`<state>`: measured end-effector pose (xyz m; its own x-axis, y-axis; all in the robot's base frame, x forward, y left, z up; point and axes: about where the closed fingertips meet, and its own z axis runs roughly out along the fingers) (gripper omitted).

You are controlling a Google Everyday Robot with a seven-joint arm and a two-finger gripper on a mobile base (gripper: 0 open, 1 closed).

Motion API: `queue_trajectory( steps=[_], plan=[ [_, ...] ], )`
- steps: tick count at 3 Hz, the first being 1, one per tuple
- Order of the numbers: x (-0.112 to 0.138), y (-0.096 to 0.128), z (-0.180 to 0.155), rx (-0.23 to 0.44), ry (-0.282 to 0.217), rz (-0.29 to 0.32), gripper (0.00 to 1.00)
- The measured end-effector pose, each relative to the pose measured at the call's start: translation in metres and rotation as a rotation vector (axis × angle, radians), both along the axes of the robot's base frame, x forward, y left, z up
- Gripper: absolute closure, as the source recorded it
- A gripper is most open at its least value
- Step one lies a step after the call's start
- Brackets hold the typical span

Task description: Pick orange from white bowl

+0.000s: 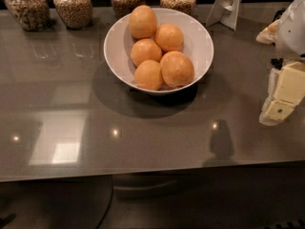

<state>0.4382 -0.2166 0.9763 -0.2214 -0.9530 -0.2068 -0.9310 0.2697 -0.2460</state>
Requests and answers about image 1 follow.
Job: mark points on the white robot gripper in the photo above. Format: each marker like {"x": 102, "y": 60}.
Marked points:
{"x": 292, "y": 32}

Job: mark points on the white ceramic bowl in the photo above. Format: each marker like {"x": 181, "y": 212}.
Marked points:
{"x": 198, "y": 46}

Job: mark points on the bottom right large orange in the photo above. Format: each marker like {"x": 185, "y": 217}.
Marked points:
{"x": 177, "y": 69}

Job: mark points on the upper right orange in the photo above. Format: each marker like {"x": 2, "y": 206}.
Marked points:
{"x": 169, "y": 37}

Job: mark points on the bottom left orange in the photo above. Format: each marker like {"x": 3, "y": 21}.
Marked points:
{"x": 148, "y": 75}

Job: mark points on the middle left orange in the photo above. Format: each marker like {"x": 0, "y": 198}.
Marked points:
{"x": 145, "y": 49}

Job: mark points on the top orange in bowl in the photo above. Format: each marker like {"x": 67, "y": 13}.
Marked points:
{"x": 142, "y": 22}

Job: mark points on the white folded card stand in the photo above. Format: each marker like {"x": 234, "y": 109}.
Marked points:
{"x": 224, "y": 12}

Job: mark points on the far left glass jar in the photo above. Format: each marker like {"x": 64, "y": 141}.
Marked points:
{"x": 31, "y": 15}

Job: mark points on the drawer handle under counter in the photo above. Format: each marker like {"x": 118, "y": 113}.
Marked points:
{"x": 139, "y": 186}

